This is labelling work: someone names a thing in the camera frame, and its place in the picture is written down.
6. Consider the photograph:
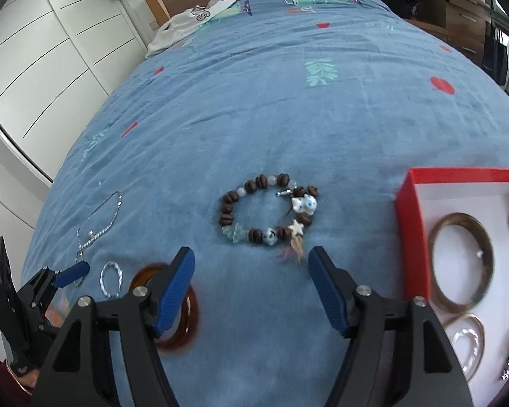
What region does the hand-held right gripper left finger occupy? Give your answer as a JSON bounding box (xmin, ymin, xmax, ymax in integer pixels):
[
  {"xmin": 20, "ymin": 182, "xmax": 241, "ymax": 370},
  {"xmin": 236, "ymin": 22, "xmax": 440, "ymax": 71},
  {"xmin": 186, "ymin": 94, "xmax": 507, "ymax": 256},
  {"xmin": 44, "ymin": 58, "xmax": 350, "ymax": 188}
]
[{"xmin": 32, "ymin": 246, "xmax": 196, "ymax": 407}]

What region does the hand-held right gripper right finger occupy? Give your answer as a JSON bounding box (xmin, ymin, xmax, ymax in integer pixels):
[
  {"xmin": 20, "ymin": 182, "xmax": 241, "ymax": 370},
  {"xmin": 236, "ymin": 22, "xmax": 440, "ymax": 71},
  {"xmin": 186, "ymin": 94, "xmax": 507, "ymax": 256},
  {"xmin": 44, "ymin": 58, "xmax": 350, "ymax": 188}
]
[{"xmin": 307, "ymin": 245, "xmax": 476, "ymax": 407}]

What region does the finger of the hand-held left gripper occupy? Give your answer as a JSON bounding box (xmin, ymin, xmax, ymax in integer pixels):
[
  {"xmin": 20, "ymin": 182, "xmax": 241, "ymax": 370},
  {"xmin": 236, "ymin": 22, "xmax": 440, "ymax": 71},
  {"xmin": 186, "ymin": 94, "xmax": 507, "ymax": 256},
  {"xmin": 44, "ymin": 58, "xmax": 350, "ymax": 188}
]
[
  {"xmin": 18, "ymin": 266, "xmax": 63, "ymax": 319},
  {"xmin": 53, "ymin": 261, "xmax": 91, "ymax": 289}
]

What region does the amber bangle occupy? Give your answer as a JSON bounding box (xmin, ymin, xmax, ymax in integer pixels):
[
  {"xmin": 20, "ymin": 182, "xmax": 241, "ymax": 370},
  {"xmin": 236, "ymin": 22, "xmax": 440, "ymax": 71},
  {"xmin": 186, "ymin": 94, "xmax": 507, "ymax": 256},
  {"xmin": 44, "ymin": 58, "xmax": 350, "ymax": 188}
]
[{"xmin": 129, "ymin": 264, "xmax": 201, "ymax": 352}]

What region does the small twisted silver bracelet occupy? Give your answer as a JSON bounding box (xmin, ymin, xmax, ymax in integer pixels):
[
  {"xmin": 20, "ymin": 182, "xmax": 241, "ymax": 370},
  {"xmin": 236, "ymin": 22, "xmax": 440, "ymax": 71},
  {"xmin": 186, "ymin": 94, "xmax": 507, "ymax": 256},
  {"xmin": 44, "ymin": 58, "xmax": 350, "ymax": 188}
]
[{"xmin": 99, "ymin": 261, "xmax": 124, "ymax": 299}]

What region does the silver chain necklace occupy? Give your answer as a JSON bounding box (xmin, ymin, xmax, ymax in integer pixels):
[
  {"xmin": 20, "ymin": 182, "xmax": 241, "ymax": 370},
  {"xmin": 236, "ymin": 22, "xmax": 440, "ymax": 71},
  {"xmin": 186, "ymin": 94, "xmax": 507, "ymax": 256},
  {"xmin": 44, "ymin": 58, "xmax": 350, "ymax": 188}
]
[{"xmin": 74, "ymin": 191, "xmax": 124, "ymax": 264}]

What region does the brown beaded charm bracelet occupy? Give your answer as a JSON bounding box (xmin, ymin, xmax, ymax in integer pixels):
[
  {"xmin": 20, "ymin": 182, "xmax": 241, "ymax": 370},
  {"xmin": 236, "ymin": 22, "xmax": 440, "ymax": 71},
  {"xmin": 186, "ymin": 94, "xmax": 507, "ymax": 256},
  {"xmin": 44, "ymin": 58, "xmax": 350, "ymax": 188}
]
[{"xmin": 218, "ymin": 173, "xmax": 322, "ymax": 264}]

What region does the red cardboard box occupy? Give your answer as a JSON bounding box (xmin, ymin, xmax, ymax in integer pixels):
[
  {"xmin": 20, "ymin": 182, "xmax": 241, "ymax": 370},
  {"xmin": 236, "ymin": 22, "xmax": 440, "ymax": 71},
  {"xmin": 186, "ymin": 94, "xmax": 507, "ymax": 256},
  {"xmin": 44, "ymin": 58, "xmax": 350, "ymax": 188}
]
[{"xmin": 395, "ymin": 168, "xmax": 509, "ymax": 407}]

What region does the plain silver bangle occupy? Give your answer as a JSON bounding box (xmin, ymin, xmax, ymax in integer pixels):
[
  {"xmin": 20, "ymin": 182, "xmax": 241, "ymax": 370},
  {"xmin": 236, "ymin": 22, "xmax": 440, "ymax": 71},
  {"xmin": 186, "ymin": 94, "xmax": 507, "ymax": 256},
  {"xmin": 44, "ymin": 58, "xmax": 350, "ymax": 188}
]
[{"xmin": 443, "ymin": 313, "xmax": 487, "ymax": 382}]

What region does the tortoiseshell bangle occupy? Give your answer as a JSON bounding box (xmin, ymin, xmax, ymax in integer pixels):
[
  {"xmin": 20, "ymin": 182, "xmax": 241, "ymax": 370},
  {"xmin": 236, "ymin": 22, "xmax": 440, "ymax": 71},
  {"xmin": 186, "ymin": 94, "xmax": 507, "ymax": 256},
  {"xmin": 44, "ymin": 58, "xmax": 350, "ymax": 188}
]
[{"xmin": 430, "ymin": 213, "xmax": 495, "ymax": 311}]

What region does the person's left forearm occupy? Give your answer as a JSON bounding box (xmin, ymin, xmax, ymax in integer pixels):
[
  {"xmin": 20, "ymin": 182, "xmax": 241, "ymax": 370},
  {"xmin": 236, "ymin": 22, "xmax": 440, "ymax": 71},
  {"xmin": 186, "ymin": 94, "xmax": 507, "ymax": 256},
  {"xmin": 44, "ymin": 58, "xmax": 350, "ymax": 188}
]
[{"xmin": 0, "ymin": 358, "xmax": 35, "ymax": 407}]

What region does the blue printed blanket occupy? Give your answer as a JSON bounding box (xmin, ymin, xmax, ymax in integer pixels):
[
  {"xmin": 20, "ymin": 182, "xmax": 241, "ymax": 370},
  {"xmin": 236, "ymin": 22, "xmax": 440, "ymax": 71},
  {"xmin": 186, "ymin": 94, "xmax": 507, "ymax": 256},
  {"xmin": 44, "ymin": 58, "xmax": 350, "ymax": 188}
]
[{"xmin": 20, "ymin": 0, "xmax": 509, "ymax": 407}]

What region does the white wardrobe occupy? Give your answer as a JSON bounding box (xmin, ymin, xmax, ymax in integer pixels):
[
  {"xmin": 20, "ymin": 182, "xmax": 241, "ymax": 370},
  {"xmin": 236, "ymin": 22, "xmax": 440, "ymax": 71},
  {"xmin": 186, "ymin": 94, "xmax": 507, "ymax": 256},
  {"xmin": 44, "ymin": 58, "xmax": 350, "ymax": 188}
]
[{"xmin": 0, "ymin": 0, "xmax": 150, "ymax": 185}]

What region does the white garment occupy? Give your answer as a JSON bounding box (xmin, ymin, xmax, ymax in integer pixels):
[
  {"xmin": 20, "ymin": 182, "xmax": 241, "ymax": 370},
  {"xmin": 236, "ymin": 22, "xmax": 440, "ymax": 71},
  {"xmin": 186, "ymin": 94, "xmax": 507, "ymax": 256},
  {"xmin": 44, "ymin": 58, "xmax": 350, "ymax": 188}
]
[{"xmin": 145, "ymin": 0, "xmax": 237, "ymax": 58}]

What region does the dark hanging bag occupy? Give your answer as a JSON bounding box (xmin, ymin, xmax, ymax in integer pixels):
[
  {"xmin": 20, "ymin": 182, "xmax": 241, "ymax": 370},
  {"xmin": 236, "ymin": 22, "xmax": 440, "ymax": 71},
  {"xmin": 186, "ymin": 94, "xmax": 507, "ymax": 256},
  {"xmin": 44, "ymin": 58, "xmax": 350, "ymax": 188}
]
[{"xmin": 481, "ymin": 29, "xmax": 509, "ymax": 84}]

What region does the wooden drawer cabinet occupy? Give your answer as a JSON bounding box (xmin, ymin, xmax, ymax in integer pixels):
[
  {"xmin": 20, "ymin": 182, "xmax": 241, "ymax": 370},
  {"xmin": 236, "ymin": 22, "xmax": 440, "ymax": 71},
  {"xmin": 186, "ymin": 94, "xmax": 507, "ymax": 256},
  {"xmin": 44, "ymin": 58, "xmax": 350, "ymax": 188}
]
[{"xmin": 411, "ymin": 0, "xmax": 493, "ymax": 57}]

